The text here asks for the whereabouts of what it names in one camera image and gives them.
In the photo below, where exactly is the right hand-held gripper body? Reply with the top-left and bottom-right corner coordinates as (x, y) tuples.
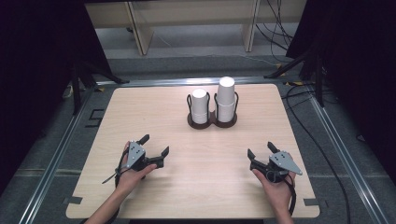
(250, 151), (304, 185)

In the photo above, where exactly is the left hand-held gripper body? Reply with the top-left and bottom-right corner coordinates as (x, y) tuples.
(121, 140), (165, 180)

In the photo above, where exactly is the dark wire cup holder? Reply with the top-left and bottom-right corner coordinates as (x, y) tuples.
(186, 91), (240, 130)

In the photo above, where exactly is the short stack of white cups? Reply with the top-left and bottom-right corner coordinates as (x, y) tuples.
(191, 88), (210, 125)

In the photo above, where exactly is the tall stack of white cups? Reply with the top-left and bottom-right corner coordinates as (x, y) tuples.
(216, 76), (237, 123)

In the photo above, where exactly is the person's left hand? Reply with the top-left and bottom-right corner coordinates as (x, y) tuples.
(115, 141), (158, 196)

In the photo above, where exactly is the person's right hand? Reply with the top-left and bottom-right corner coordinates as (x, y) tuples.
(251, 168), (297, 216)

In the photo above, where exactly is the black metal stand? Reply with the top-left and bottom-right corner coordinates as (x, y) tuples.
(263, 46), (325, 108)
(70, 59), (131, 116)

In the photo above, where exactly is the beige wooden shelf unit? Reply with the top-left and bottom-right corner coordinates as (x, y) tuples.
(84, 0), (308, 57)

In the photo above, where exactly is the dark curtain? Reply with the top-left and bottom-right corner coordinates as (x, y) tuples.
(285, 0), (396, 176)
(0, 0), (111, 190)

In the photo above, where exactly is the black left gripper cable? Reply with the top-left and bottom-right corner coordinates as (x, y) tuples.
(102, 150), (129, 189)

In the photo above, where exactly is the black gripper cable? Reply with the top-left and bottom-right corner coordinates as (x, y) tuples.
(102, 150), (129, 189)
(287, 173), (297, 217)

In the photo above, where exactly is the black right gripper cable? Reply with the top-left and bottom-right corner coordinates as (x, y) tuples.
(287, 173), (297, 217)

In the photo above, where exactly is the black floor cable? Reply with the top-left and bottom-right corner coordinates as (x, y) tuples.
(281, 82), (352, 224)

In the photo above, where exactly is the metal floor rail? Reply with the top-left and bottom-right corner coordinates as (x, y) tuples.
(306, 90), (390, 224)
(18, 85), (104, 224)

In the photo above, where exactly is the white thin cable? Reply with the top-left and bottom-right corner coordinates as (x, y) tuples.
(214, 53), (281, 67)

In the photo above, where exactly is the bundle of black cables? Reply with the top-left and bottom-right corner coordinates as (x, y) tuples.
(255, 0), (294, 53)

